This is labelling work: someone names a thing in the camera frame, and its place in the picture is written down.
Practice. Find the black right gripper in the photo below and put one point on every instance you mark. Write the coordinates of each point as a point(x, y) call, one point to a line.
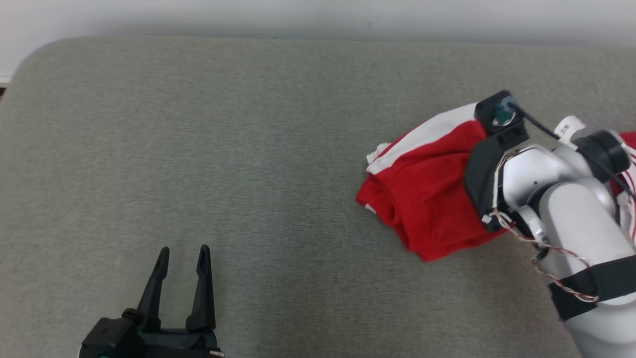
point(482, 174)

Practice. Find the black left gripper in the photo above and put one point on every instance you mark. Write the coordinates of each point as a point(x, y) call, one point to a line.
point(179, 345)

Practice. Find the red shorts with white stripes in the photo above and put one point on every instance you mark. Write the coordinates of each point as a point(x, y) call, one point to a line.
point(427, 189)

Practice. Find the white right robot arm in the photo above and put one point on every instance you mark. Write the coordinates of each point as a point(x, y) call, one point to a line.
point(576, 223)

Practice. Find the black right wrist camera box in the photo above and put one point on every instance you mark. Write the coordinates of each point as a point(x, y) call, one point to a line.
point(489, 115)

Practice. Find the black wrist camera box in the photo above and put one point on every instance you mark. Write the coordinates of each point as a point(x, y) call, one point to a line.
point(489, 115)
point(112, 335)

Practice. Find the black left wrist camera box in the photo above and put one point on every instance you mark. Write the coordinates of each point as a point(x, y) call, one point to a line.
point(112, 335)

